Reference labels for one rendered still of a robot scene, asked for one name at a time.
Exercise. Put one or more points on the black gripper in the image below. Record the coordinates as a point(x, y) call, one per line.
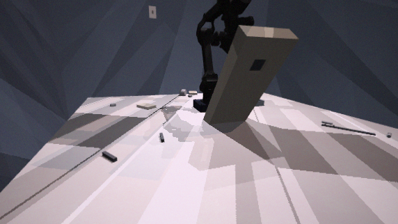
point(225, 38)

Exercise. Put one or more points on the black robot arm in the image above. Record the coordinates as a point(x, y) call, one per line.
point(231, 9)

